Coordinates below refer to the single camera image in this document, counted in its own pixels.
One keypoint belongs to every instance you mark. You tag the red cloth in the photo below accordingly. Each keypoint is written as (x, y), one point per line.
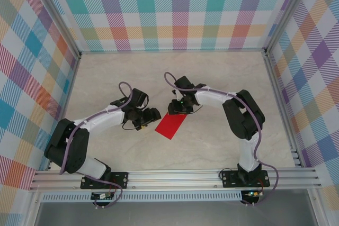
(169, 128)

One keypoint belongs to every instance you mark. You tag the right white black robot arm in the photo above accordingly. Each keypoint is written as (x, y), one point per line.
(212, 97)

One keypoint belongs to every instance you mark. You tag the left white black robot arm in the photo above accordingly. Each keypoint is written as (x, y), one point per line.
(106, 120)

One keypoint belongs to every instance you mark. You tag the grey metal sheet panel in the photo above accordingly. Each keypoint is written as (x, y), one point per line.
(172, 214)

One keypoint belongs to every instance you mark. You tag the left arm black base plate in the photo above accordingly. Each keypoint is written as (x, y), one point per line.
(120, 178)

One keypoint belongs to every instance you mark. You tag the aluminium rear floor rail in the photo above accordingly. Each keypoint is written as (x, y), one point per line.
(172, 51)

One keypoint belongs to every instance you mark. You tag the long aluminium mounting rail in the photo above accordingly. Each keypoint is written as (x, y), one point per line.
(172, 178)

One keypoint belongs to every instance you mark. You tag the aluminium side floor rail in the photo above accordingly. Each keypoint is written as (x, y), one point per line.
(68, 96)
(276, 91)

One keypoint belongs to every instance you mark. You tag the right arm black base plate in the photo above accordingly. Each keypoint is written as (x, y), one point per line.
(230, 177)

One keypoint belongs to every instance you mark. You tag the aluminium frame post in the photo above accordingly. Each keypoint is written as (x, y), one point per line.
(288, 11)
(57, 18)

